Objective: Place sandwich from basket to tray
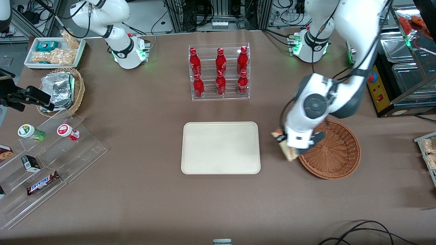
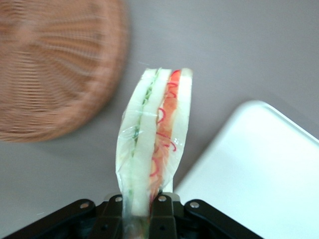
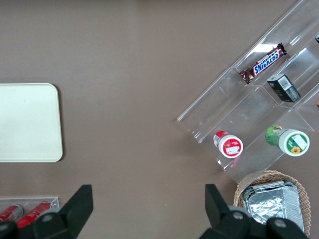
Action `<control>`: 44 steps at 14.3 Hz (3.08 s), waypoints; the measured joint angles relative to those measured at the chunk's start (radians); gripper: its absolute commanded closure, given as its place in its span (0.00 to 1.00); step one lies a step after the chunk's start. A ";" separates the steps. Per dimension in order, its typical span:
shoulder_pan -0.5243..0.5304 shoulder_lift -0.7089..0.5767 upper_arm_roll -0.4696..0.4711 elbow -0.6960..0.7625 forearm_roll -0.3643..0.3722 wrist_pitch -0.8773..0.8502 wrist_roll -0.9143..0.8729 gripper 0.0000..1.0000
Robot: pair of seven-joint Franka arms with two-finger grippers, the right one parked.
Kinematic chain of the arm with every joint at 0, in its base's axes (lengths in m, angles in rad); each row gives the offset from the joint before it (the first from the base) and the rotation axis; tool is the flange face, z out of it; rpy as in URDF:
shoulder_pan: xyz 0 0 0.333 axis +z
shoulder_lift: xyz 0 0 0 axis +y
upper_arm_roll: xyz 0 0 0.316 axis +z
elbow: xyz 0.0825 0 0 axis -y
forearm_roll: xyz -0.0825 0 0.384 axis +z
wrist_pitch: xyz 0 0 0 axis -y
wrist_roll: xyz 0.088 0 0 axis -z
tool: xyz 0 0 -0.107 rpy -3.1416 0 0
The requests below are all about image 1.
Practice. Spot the small black carton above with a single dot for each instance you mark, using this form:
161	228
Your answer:
30	163

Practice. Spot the clear bagged pastry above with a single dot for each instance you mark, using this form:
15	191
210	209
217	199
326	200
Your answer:
428	145
431	162

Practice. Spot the teal snack packet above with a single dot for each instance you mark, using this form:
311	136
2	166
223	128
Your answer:
47	46

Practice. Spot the white rectangular snack tray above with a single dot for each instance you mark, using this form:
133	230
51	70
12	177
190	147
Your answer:
29	59

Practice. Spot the cream plastic serving tray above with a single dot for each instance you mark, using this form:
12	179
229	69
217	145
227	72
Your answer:
220	148

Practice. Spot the silver foil containers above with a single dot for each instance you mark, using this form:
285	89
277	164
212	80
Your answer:
59	88

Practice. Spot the clear acrylic bottle rack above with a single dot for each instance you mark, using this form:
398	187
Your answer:
219	98

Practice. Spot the brown cookie box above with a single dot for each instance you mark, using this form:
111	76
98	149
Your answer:
5	153

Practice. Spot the triangular sandwich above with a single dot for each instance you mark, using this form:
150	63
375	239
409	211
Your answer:
289	153

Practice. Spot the large steel pan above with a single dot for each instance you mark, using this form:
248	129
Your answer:
408	80

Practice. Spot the red wrapped food pack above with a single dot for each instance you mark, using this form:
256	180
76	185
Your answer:
403	23

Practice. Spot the light oval wicker basket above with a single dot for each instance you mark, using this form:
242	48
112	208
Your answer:
79	90

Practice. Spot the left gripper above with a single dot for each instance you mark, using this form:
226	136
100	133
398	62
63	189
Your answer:
317	136

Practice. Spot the small clear nut bag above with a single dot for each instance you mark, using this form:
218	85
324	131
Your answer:
71	40

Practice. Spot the red lidded drink cup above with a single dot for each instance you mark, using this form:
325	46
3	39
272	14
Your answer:
66	131

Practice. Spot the large clear peanut bag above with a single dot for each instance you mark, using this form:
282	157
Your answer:
56	56

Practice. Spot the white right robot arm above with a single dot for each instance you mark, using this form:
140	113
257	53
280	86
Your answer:
102	13

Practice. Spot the red cola bottle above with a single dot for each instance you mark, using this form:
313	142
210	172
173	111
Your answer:
195	61
220	85
242	85
242	59
199	87
220	61

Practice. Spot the black food warmer cabinet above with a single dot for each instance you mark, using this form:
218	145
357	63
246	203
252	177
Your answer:
383	105

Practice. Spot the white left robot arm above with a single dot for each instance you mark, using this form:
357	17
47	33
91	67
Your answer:
354	20

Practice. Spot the grey white device top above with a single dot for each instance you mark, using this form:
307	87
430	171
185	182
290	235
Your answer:
222	242

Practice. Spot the small steel pan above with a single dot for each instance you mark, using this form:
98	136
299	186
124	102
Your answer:
395	46

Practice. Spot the green lidded drink cup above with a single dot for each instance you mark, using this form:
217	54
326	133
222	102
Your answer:
29	132

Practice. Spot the brown round wicker basket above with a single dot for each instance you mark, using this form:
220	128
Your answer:
337	156

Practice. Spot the snickers chocolate bar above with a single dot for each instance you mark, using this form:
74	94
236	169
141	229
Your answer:
42	183

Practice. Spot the clear acrylic stepped display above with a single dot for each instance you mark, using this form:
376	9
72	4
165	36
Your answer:
78	153

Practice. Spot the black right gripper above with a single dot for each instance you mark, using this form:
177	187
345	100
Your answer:
17	96

